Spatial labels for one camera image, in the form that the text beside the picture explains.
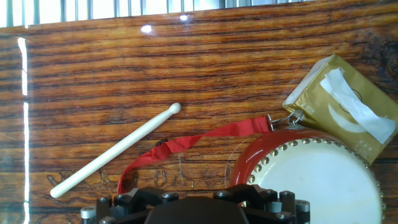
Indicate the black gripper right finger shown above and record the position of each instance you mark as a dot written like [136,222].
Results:
[267,202]

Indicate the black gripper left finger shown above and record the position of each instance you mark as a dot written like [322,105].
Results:
[124,202]

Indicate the white wooden drumstick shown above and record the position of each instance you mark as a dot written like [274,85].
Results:
[115,151]

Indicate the red drum with white head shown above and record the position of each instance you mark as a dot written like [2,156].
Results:
[317,183]

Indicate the gold tissue pack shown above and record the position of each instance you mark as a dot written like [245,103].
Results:
[314,102]

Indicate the glossy brown wooden board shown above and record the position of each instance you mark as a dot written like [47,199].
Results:
[155,62]

